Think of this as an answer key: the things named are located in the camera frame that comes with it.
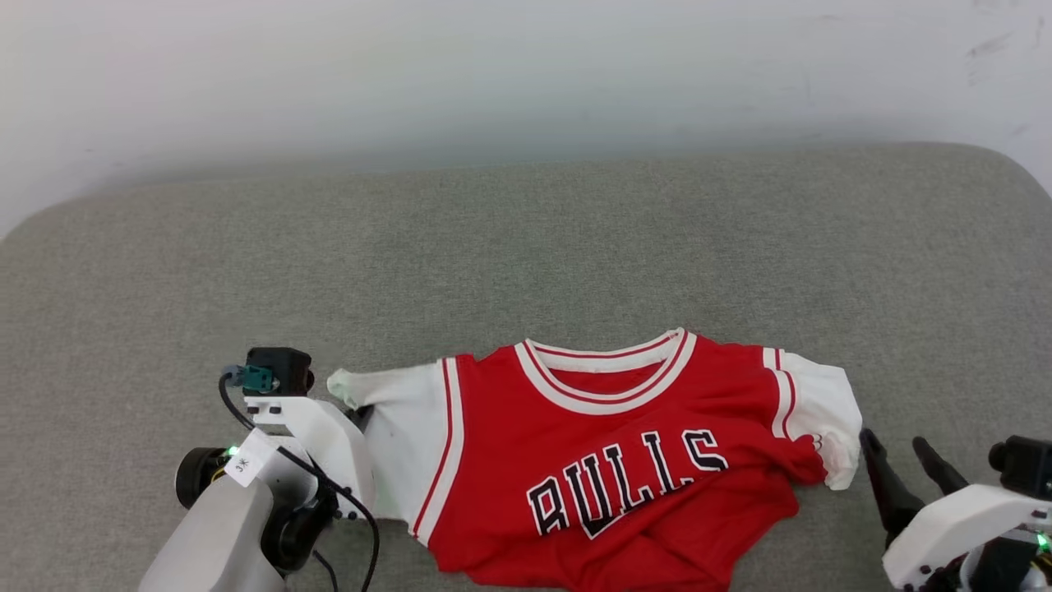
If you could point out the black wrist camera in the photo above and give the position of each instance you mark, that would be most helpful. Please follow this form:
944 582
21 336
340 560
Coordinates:
283 366
1027 464

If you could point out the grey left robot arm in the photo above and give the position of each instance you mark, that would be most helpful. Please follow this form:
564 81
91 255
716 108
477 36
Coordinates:
214 543

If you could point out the white right camera bracket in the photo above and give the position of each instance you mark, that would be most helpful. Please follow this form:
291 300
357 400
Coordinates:
953 526

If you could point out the red Bulls basketball jersey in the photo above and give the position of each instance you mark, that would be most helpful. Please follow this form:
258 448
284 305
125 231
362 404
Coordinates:
625 411

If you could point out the white camera bracket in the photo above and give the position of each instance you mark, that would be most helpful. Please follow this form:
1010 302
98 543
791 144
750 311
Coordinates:
953 526
329 444

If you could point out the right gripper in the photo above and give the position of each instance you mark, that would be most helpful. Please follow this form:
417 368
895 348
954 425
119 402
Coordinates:
1007 567

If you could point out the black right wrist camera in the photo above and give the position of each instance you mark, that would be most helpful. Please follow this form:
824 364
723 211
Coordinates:
1027 464

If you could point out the white left camera bracket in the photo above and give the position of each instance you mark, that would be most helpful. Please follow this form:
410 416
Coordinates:
329 444

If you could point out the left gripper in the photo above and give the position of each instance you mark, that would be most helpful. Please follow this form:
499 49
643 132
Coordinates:
300 518

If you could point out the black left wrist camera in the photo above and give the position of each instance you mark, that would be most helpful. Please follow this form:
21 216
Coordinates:
283 366

